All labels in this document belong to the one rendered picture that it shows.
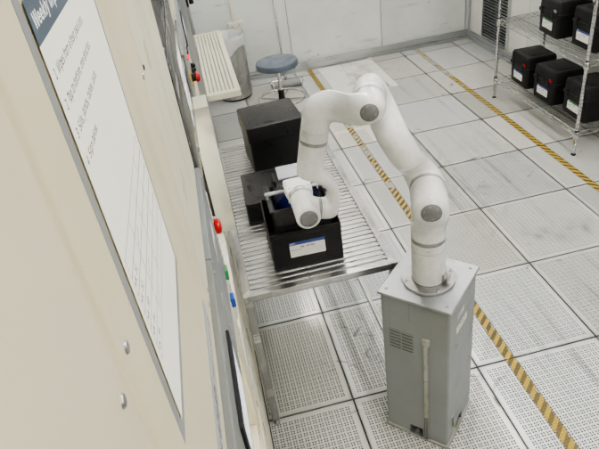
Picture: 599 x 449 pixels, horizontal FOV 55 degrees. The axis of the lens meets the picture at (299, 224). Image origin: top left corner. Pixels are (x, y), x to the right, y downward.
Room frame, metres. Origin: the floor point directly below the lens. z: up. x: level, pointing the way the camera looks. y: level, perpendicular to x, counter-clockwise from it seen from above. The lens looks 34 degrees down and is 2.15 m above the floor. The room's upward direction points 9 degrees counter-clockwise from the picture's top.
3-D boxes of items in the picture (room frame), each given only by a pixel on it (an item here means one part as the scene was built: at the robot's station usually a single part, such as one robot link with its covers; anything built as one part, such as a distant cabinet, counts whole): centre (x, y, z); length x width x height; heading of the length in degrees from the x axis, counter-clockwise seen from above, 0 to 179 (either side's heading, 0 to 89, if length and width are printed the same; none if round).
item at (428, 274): (1.59, -0.43, 0.85); 0.19 x 0.19 x 0.18
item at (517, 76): (4.49, -2.10, 0.31); 0.30 x 0.28 x 0.26; 4
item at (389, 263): (2.32, 0.03, 0.38); 1.30 x 0.60 x 0.76; 7
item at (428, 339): (1.59, -0.43, 0.38); 0.28 x 0.28 x 0.76; 52
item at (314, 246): (1.91, 0.00, 0.85); 0.28 x 0.28 x 0.17; 5
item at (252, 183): (2.28, 0.08, 0.83); 0.29 x 0.29 x 0.13; 6
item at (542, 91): (4.12, -2.13, 0.31); 0.30 x 0.28 x 0.26; 7
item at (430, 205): (1.56, -0.43, 1.07); 0.19 x 0.12 x 0.24; 169
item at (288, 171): (1.91, -0.01, 0.95); 0.24 x 0.20 x 0.32; 95
